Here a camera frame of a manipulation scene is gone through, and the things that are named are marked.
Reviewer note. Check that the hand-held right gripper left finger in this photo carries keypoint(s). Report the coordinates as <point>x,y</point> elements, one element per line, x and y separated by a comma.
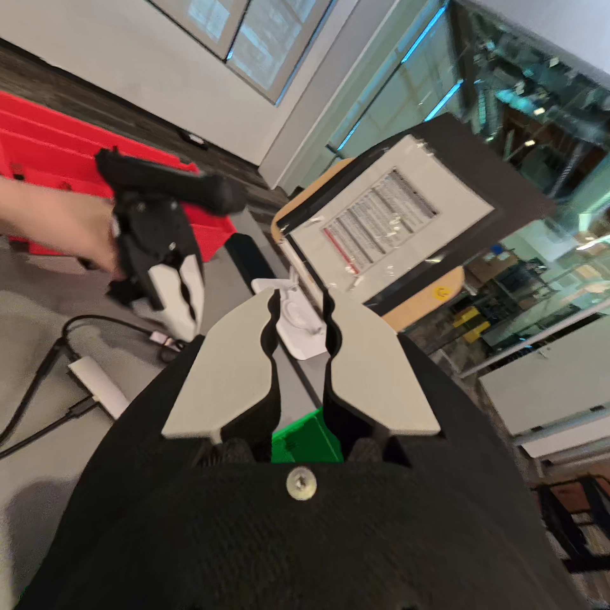
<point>224,376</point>

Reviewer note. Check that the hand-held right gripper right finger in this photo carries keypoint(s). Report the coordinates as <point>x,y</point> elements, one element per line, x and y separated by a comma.
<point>376,376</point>

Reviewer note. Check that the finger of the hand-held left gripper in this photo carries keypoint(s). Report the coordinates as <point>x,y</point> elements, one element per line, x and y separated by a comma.
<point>167,290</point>
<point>195,290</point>

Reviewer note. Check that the grey usb hub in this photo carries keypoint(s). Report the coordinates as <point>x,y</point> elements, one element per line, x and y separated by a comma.
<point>97,386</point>

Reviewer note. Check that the person's left forearm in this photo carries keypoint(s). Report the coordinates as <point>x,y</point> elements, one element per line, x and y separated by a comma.
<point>21,207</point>

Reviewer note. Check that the person's left hand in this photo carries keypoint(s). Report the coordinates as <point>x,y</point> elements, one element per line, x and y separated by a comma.
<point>81,224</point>

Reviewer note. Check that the black stand base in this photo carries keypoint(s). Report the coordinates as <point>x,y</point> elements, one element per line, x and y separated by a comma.
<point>248,262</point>

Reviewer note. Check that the white plastic tray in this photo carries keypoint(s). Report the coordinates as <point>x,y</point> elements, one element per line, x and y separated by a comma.
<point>300,333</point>

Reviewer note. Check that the green plastic bin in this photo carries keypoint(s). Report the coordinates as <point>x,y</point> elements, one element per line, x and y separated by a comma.
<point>305,438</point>

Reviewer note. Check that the floor outlet box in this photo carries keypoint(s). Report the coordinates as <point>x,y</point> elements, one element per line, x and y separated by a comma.
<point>193,139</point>

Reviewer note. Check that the yellow smiley sticker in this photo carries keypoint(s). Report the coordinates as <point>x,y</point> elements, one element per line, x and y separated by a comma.
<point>441,292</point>

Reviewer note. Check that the yellow crate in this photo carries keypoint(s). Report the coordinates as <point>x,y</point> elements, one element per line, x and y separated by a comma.
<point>469,324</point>

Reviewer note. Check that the red plastic bin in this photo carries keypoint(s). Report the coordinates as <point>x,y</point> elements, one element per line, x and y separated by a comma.
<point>47,138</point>

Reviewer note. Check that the white cabinet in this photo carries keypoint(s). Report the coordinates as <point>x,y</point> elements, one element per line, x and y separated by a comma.
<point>548,381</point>

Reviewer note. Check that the laminated instruction sheet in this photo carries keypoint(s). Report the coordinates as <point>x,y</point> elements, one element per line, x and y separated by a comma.
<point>452,190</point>

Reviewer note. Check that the black sign board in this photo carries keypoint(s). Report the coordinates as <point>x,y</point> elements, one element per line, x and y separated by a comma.
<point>476,157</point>

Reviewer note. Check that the black metal frame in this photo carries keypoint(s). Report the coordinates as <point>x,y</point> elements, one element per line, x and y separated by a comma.
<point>572,524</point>

